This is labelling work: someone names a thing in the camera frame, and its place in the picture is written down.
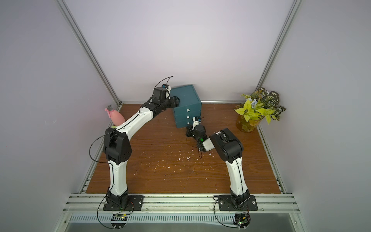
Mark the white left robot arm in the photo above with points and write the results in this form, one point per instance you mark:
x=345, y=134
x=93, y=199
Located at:
x=118, y=150

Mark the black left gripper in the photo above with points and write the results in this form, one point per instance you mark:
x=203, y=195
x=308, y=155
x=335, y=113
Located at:
x=174, y=102

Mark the right controller board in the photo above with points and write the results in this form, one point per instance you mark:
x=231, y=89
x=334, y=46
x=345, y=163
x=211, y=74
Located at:
x=242, y=220

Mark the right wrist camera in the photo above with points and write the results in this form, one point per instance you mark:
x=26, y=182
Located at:
x=196, y=121

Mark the dark teal drawer cabinet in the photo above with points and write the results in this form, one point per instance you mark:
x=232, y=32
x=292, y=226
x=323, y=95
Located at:
x=188, y=100

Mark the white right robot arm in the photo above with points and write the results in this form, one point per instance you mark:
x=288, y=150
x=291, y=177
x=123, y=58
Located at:
x=230, y=150

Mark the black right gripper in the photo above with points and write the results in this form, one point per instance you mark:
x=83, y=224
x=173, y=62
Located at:
x=191, y=130

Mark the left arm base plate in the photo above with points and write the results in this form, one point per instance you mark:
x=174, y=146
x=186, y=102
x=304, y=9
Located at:
x=124, y=202

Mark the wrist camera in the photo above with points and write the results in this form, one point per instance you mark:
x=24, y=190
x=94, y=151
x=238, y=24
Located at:
x=160, y=94
x=196, y=121

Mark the controller board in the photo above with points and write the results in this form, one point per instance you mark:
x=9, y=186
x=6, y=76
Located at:
x=242, y=220
x=118, y=221

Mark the left controller board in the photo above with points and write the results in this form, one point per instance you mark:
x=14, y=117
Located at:
x=118, y=221

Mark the amber glass vase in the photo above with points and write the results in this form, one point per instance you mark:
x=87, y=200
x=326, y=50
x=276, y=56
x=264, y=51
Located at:
x=246, y=126

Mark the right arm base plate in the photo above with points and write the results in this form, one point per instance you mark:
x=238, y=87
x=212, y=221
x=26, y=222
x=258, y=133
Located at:
x=230, y=203

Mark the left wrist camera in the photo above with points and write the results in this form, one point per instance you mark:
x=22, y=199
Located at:
x=160, y=94

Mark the green artificial plant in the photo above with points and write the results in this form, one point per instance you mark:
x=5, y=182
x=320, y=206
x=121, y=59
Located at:
x=261, y=104

